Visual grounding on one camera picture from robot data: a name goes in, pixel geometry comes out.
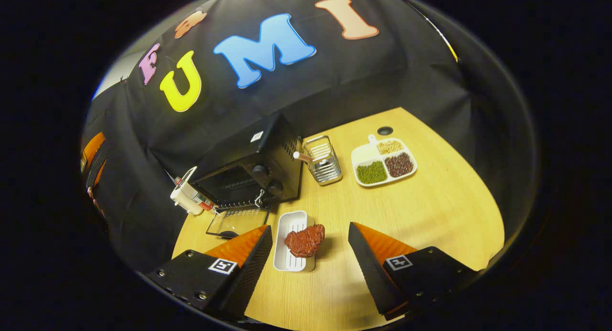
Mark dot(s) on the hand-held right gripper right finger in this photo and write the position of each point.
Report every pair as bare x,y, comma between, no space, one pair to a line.
368,269

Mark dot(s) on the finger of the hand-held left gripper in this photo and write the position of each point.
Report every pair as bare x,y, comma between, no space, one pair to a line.
93,151

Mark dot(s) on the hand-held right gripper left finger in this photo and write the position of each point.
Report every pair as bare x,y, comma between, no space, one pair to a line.
248,269

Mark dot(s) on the red meat piece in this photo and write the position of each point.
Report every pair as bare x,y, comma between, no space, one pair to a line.
305,241

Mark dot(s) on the black electric oven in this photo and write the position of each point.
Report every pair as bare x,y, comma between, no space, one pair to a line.
248,149

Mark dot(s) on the white rectangular tray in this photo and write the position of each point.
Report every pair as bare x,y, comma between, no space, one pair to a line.
294,221

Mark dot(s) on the white toaster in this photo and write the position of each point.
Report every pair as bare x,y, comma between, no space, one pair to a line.
189,197

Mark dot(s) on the green beans heap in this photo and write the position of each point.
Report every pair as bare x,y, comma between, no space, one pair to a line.
371,172

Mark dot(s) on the red beans heap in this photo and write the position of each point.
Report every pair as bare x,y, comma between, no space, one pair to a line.
399,164

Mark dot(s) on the white divided plate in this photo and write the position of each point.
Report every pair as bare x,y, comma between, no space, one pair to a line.
366,154

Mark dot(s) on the yellow beans heap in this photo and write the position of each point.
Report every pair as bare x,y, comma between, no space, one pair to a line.
390,147

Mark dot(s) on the white-tipped brown stick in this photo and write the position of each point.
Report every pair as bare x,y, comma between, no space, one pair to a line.
302,156

